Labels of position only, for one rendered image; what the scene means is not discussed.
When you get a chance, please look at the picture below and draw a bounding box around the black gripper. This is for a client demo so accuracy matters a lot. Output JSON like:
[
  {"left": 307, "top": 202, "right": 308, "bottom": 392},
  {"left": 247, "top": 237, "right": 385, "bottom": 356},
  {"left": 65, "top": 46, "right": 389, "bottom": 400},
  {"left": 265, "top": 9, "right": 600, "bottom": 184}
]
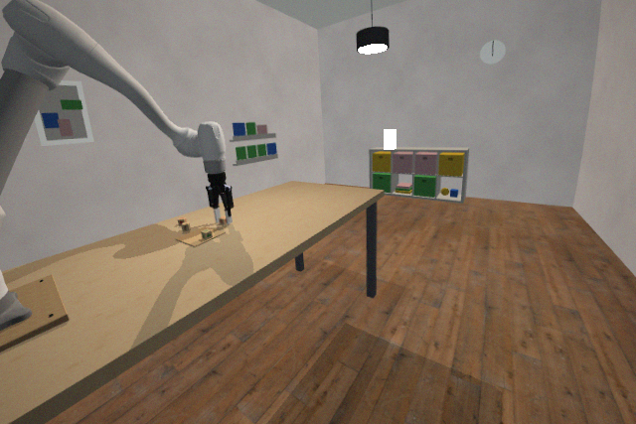
[{"left": 206, "top": 172, "right": 234, "bottom": 224}]

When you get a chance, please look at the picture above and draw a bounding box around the tan square mat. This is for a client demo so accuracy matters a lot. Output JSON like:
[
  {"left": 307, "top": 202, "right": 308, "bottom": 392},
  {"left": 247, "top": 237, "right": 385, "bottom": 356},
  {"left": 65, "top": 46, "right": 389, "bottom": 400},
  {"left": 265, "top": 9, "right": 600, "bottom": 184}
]
[{"left": 175, "top": 226, "right": 225, "bottom": 247}]

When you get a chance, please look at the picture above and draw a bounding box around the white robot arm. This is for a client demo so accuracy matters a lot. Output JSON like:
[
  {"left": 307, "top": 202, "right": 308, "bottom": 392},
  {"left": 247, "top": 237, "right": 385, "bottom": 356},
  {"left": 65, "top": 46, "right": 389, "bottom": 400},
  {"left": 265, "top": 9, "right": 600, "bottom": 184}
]
[{"left": 0, "top": 0, "right": 227, "bottom": 331}]

